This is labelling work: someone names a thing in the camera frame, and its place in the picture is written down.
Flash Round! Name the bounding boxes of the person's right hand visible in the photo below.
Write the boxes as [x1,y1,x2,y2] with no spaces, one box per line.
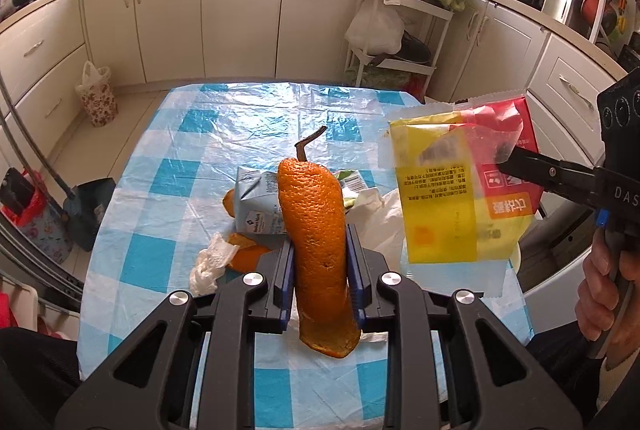
[575,224,640,361]

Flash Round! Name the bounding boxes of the yellow red snack bag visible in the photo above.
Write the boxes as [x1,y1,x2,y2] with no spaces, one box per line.
[379,95,543,298]

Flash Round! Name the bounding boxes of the person's leg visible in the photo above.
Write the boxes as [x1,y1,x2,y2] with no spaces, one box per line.
[0,327,82,430]
[525,329,603,413]

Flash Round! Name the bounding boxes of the wide orange peel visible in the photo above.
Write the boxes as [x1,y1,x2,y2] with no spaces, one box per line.
[226,232,274,274]

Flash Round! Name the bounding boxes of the blue checked plastic tablecloth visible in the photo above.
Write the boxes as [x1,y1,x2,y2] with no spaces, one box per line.
[75,80,536,430]

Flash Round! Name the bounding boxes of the white knotted plastic bag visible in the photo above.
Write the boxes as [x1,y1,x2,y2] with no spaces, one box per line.
[345,2,405,56]

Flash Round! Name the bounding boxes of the black frying pan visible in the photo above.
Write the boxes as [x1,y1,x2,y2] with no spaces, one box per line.
[380,30,434,66]

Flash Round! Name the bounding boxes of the grey broom handle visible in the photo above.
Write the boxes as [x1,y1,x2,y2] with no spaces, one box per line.
[0,75,77,200]

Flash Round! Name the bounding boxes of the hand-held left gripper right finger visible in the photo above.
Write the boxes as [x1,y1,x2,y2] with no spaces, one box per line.
[345,224,583,430]

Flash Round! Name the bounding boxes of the cream kitchen cabinets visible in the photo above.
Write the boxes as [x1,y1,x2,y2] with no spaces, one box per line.
[0,0,632,211]

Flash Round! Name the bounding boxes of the floral shopping bag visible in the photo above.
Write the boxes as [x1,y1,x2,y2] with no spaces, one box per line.
[75,60,120,127]

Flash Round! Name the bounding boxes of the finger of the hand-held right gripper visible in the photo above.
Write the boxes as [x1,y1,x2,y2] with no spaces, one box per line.
[497,146,598,211]

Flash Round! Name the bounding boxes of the green packet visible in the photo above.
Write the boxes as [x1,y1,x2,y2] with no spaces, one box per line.
[357,67,416,89]

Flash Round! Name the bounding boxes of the black appliance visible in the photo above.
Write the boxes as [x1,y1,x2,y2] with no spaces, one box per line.
[617,44,640,72]

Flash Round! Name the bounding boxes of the person's left leg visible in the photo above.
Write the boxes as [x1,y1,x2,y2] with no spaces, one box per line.
[0,327,82,430]

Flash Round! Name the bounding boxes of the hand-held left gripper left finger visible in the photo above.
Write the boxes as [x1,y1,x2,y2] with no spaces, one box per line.
[59,237,296,430]

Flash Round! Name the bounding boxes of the red bowl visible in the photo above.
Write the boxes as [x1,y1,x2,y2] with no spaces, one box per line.
[582,0,619,27]

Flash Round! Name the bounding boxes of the white trolley rack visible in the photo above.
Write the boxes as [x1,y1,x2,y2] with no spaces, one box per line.
[344,0,457,100]

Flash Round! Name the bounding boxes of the long orange peel with stem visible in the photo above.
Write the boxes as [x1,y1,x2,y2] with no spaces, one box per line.
[276,126,362,358]

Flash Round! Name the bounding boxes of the green printed wrapper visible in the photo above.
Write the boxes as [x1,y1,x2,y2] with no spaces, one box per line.
[336,169,376,211]

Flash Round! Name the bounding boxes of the blue floral bag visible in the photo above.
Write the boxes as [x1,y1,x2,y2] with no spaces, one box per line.
[20,205,76,267]

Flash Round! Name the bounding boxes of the crumpled white tissue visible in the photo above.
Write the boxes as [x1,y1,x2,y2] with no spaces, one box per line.
[189,232,241,296]

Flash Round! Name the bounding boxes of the person's right forearm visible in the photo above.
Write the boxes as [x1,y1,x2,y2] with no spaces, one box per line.
[597,350,640,416]

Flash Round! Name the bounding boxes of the person's right leg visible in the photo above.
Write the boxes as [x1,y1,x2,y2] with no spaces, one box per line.
[525,329,603,413]

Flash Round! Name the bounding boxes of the blue grey milk carton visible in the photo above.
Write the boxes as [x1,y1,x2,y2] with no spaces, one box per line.
[235,165,292,237]

